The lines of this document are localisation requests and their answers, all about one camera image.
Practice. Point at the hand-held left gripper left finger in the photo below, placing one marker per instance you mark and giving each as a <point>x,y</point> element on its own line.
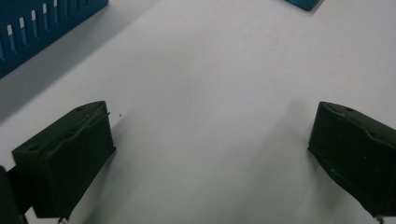
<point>65,161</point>

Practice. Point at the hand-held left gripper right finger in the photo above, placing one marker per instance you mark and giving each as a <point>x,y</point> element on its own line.
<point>355,152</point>

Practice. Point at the blue plastic slotted basket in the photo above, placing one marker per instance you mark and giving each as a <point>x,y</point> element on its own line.
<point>37,34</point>

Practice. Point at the blue cartoon picture book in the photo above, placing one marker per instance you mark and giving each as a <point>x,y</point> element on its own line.
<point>303,3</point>

